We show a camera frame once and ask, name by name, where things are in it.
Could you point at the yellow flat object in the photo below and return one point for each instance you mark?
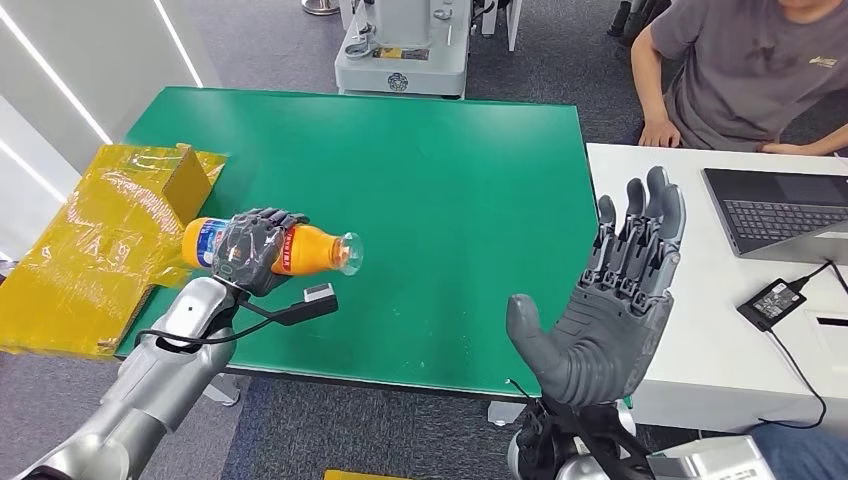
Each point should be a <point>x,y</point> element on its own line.
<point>361,476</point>

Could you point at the black chair base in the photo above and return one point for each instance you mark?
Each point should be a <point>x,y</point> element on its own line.
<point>636,23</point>

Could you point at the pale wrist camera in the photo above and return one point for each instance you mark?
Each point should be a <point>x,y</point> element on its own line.
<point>715,460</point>
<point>319,295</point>

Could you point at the person's left hand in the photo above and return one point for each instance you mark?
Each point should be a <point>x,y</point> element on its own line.
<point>780,148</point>

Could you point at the yellow tape-wrapped cardboard box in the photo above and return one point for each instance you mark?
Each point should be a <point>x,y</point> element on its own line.
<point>79,265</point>

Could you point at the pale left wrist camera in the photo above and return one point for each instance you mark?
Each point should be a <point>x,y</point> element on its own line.
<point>319,295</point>

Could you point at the person's left forearm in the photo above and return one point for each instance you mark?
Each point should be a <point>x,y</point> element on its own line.
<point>825,142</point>

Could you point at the person's right hand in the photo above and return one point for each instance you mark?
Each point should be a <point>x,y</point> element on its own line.
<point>659,134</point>

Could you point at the person in blue trousers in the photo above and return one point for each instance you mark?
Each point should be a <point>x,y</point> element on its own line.
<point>802,457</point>

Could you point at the black power adapter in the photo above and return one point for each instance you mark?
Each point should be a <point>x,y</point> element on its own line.
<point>770,305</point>

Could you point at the black left camera bracket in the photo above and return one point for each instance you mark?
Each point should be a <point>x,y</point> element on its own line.
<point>285,314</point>

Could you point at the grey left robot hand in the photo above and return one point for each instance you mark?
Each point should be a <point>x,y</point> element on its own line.
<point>248,255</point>

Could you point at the chrome round stand base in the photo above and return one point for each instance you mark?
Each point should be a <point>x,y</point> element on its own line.
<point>320,7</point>

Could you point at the white machine base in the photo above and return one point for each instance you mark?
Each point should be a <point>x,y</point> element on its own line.
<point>404,73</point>

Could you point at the dark grey laptop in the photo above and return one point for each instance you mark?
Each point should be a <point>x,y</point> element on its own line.
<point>775,217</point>

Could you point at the white table foot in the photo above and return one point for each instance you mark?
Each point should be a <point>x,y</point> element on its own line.
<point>222,391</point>
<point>503,413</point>

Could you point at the person's right forearm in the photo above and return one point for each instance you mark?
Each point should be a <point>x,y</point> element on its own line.
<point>646,83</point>

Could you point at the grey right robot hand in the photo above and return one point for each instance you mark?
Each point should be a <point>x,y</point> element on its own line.
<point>609,344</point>

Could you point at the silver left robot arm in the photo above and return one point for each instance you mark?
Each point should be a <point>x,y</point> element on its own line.
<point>166,371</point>

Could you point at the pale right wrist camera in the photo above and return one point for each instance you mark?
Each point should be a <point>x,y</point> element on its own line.
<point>715,460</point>

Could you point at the orange plastic bottle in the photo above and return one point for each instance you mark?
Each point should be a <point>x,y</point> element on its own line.
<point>308,250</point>

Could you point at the black flat strip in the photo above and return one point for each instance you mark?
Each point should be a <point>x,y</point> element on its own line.
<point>832,322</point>

